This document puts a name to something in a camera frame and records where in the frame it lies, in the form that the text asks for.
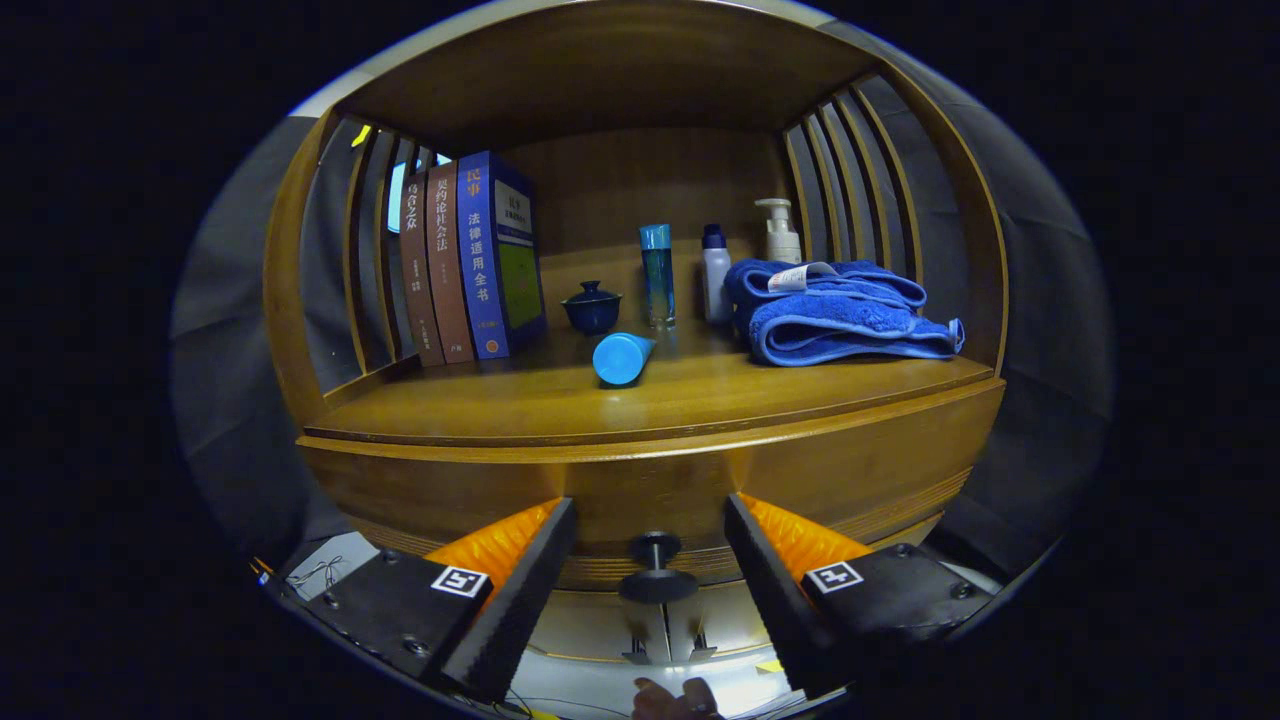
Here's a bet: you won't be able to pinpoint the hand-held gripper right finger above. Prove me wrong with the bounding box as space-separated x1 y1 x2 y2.
723 492 993 701

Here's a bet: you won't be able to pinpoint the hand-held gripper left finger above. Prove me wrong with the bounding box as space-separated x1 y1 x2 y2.
300 497 578 704

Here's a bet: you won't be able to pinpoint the wooden drawer with black knob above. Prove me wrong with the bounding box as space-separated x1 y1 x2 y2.
297 378 1006 606

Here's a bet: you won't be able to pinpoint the blue and white cosmetic tube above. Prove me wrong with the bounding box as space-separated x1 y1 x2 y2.
592 332 658 387

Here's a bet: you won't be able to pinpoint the wooden cabinet door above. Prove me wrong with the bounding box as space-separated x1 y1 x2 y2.
668 585 791 663
530 588 669 664

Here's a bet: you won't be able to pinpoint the wooden cabinet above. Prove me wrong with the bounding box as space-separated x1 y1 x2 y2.
262 0 1011 666

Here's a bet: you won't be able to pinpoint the folded blue towel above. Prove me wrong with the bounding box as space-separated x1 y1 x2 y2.
724 259 966 367

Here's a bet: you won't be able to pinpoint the blue lidded tea cup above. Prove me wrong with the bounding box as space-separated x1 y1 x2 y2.
560 280 623 337

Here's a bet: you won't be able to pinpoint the white bottle with blue cap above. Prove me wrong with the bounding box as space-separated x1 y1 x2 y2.
701 223 732 324

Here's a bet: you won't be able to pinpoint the teal glass bottle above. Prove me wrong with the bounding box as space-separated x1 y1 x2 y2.
639 223 676 329

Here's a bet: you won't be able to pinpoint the dark brown book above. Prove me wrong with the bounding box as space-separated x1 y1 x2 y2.
398 170 446 368

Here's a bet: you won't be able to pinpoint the thick blue book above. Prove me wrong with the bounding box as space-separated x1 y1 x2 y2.
456 150 548 360

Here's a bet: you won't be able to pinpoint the reddish brown book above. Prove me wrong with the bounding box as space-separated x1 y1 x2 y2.
425 160 476 364

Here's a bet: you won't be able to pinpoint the white pump bottle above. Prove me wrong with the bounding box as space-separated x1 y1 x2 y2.
754 198 802 265

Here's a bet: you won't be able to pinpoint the thin floor cables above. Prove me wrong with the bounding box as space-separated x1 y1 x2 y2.
288 555 349 593

